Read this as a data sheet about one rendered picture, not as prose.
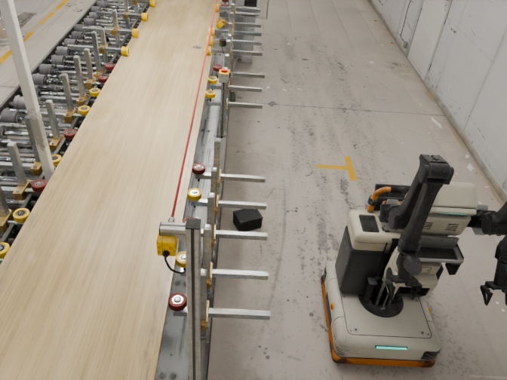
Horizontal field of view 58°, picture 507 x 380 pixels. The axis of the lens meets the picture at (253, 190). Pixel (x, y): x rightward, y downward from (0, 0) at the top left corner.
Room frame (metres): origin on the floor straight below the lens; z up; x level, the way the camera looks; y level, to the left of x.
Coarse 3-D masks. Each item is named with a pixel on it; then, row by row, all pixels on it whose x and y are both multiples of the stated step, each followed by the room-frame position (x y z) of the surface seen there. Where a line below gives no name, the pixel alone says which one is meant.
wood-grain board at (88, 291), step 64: (192, 0) 5.56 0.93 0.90; (128, 64) 3.62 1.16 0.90; (192, 64) 3.74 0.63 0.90; (128, 128) 2.61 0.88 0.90; (192, 128) 2.69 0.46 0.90; (64, 192) 1.89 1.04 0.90; (128, 192) 1.94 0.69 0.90; (64, 256) 1.43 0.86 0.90; (128, 256) 1.47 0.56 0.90; (0, 320) 1.06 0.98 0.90; (64, 320) 1.09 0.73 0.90; (128, 320) 1.12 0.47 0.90
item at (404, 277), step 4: (400, 268) 1.35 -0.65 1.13; (404, 268) 1.34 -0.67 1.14; (400, 272) 1.34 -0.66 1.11; (404, 272) 1.33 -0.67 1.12; (408, 272) 1.33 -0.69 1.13; (392, 276) 1.35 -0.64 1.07; (396, 276) 1.35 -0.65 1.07; (400, 276) 1.33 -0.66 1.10; (404, 276) 1.32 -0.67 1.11; (408, 276) 1.32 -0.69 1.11; (412, 276) 1.36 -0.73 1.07; (396, 280) 1.30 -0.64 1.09; (400, 280) 1.31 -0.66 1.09; (404, 280) 1.31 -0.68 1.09; (408, 280) 1.31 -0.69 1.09; (412, 280) 1.31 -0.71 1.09; (416, 280) 1.32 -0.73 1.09
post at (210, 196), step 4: (208, 196) 1.70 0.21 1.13; (212, 196) 1.70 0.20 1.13; (208, 200) 1.69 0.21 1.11; (212, 200) 1.69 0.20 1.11; (208, 204) 1.69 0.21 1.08; (212, 204) 1.69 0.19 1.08; (208, 208) 1.69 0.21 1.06; (212, 208) 1.69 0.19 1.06; (208, 212) 1.69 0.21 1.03; (212, 212) 1.69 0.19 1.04; (208, 216) 1.69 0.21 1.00; (212, 216) 1.69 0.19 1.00; (208, 220) 1.69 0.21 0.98; (212, 220) 1.69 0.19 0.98; (208, 224) 1.69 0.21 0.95; (212, 224) 1.69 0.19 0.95; (212, 228) 1.69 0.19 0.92; (212, 232) 1.69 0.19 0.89; (212, 236) 1.69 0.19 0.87; (212, 248) 1.69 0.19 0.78; (212, 252) 1.69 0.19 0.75
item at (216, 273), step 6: (180, 270) 1.49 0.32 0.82; (216, 270) 1.51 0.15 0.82; (222, 270) 1.51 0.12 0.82; (228, 270) 1.52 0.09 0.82; (234, 270) 1.52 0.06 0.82; (240, 270) 1.53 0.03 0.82; (216, 276) 1.49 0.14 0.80; (222, 276) 1.49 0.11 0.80; (228, 276) 1.49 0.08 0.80; (234, 276) 1.49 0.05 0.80; (240, 276) 1.50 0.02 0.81; (246, 276) 1.50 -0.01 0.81; (252, 276) 1.50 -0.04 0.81; (258, 276) 1.50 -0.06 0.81; (264, 276) 1.50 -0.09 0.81
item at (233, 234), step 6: (216, 234) 1.74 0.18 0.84; (222, 234) 1.74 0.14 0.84; (228, 234) 1.74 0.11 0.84; (234, 234) 1.74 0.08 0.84; (240, 234) 1.75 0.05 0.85; (246, 234) 1.75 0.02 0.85; (252, 234) 1.76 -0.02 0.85; (258, 234) 1.76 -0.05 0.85; (264, 234) 1.77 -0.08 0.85; (264, 240) 1.75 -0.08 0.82
